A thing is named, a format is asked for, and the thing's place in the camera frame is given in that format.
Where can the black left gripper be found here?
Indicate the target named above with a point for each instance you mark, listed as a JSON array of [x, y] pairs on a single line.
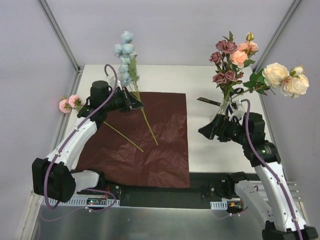
[[124, 100]]

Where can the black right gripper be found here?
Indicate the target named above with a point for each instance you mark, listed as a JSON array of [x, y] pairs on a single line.
[[217, 128]]

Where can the light blue artificial flower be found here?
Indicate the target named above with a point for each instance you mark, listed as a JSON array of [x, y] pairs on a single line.
[[128, 74]]

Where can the red paper flower wrapping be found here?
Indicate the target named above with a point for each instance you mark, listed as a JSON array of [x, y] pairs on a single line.
[[147, 148]]

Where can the mauve artificial flower stem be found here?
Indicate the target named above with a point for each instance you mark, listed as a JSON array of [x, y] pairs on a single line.
[[226, 75]]

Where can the pink artificial flower stem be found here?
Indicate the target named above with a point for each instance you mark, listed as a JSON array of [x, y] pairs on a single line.
[[74, 102]]

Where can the peach artificial flower stem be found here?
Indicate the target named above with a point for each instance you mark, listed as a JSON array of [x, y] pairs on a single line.
[[244, 51]]

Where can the cream bud flower stem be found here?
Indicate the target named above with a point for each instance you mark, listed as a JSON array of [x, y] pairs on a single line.
[[275, 76]]

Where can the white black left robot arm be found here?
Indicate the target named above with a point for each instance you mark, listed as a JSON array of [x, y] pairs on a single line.
[[53, 176]]

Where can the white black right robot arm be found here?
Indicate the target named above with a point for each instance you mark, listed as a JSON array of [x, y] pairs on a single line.
[[278, 215]]

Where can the clear glass vase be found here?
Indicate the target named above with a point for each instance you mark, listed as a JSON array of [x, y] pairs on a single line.
[[223, 107]]

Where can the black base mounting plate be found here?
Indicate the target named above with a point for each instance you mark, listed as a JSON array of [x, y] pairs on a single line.
[[204, 188]]

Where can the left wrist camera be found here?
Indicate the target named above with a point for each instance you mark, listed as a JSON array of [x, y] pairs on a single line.
[[115, 83]]

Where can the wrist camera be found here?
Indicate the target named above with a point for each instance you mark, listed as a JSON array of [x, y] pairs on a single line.
[[239, 112], [115, 83]]

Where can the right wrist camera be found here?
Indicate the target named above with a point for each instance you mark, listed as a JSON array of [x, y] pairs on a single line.
[[239, 112]]

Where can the right white cable duct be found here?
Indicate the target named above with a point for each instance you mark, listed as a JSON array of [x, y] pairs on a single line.
[[219, 205]]

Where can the white cable duct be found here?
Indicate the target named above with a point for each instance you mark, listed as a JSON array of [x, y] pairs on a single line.
[[83, 201], [219, 205]]

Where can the aluminium front rail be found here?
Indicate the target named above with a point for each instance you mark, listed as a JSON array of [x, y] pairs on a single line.
[[264, 188]]

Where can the left white cable duct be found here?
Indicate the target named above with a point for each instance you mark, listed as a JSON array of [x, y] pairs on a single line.
[[83, 201]]

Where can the left aluminium frame post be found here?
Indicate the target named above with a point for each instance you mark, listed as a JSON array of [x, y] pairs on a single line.
[[46, 9]]

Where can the aluminium corner frame post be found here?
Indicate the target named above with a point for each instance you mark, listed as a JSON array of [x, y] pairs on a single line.
[[277, 34]]

